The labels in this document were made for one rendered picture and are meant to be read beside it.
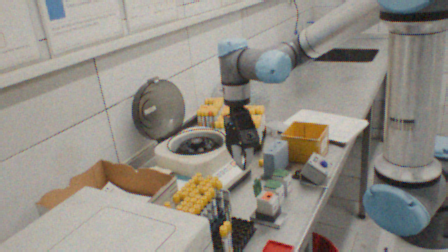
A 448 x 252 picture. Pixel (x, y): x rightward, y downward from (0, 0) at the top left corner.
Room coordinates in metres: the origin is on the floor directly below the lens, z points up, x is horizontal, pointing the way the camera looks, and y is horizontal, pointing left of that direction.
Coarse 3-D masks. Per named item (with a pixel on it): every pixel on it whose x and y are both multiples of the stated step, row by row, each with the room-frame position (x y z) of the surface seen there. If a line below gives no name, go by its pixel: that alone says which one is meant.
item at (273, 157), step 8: (272, 144) 1.09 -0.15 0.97; (280, 144) 1.08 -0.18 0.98; (264, 152) 1.04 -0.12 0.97; (272, 152) 1.03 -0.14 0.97; (280, 152) 1.05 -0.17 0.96; (264, 160) 1.04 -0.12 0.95; (272, 160) 1.02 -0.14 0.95; (280, 160) 1.05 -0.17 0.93; (264, 168) 1.04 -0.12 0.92; (272, 168) 1.02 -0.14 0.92; (280, 168) 1.05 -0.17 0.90; (288, 168) 1.08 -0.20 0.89; (264, 176) 1.04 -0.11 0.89
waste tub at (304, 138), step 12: (288, 132) 1.20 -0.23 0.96; (300, 132) 1.24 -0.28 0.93; (312, 132) 1.22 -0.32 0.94; (324, 132) 1.13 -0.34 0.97; (288, 144) 1.14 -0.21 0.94; (300, 144) 1.11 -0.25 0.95; (312, 144) 1.09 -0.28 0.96; (324, 144) 1.14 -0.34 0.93; (288, 156) 1.14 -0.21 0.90; (300, 156) 1.11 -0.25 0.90; (324, 156) 1.14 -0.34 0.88
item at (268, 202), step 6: (264, 192) 0.85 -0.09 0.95; (270, 192) 0.85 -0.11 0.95; (258, 198) 0.83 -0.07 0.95; (264, 198) 0.82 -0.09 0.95; (270, 198) 0.82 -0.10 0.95; (276, 198) 0.83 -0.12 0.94; (258, 204) 0.83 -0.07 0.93; (264, 204) 0.82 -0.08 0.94; (270, 204) 0.81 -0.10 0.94; (276, 204) 0.83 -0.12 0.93; (258, 210) 0.83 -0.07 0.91; (264, 210) 0.82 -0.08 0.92; (270, 210) 0.81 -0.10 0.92
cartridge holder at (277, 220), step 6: (276, 210) 0.82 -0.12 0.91; (252, 216) 0.84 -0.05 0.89; (258, 216) 0.82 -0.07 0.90; (264, 216) 0.81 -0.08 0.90; (270, 216) 0.80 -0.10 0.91; (276, 216) 0.81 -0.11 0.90; (282, 216) 0.82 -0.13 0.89; (258, 222) 0.82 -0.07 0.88; (264, 222) 0.81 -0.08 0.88; (270, 222) 0.80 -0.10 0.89; (276, 222) 0.80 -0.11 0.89; (282, 222) 0.80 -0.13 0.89
